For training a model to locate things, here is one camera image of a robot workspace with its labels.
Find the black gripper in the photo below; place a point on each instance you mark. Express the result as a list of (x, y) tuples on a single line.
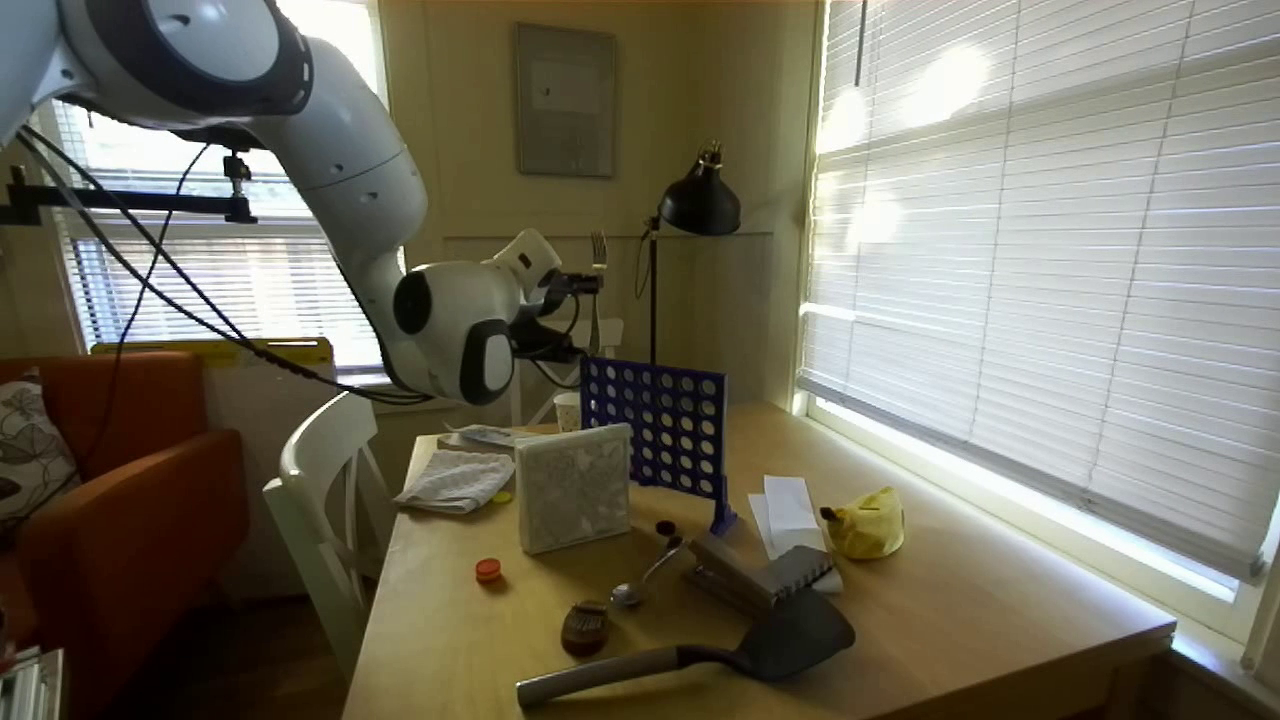
[(538, 335)]

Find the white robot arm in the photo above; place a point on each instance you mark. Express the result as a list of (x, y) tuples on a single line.
[(332, 146)]

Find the patterned white paper cup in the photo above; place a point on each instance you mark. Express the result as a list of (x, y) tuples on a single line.
[(564, 409)]

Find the black lamp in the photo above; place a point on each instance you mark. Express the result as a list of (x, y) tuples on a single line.
[(700, 202)]

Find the blue grid game stand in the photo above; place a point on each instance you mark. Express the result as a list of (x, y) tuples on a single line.
[(665, 425)]

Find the white napkin stack block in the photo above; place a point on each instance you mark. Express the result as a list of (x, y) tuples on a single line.
[(572, 487)]

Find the white grey cloth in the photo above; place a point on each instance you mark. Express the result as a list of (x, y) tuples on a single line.
[(458, 480)]

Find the black game token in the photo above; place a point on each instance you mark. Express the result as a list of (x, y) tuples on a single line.
[(665, 531)]

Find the orange red game token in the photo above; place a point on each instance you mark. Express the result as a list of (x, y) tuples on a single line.
[(490, 574)]

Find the small white box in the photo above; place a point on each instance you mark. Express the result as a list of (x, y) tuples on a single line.
[(786, 514)]

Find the dark grey sponge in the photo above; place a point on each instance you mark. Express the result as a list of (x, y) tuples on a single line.
[(761, 574)]

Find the white wooden chair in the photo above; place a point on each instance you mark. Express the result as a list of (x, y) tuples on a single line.
[(320, 504)]

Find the silver spoon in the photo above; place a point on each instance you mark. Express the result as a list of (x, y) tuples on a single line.
[(584, 627)]

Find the small white window blind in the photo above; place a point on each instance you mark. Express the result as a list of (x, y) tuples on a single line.
[(224, 287)]

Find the yellow banana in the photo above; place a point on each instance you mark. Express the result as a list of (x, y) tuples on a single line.
[(864, 524)]

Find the black spatula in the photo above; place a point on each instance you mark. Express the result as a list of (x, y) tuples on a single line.
[(786, 643)]

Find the black boom bar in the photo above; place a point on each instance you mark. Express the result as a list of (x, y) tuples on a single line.
[(121, 198)]

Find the large white window blind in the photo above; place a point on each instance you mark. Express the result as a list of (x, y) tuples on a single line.
[(1055, 266)]

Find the orange sofa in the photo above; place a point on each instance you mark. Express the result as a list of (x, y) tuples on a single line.
[(121, 533)]

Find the patterned grey pillow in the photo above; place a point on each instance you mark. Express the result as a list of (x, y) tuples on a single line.
[(25, 452)]

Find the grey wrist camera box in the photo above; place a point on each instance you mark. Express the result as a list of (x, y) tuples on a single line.
[(525, 254)]

